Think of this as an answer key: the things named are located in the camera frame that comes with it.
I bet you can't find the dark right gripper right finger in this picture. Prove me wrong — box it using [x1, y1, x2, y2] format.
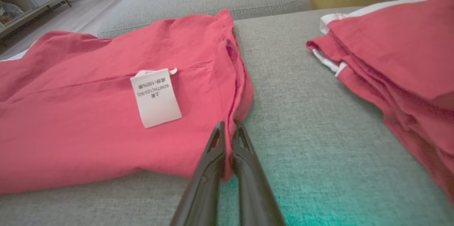
[232, 120, 286, 226]

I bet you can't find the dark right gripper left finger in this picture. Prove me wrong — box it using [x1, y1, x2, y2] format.
[170, 121, 226, 226]

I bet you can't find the red white sports jersey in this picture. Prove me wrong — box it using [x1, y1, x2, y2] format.
[0, 9, 254, 195]

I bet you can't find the red shorts white waistband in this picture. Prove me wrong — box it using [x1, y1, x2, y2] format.
[306, 0, 454, 206]

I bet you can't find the large grey sofa seat cushion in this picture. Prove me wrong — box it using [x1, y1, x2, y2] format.
[0, 6, 454, 226]

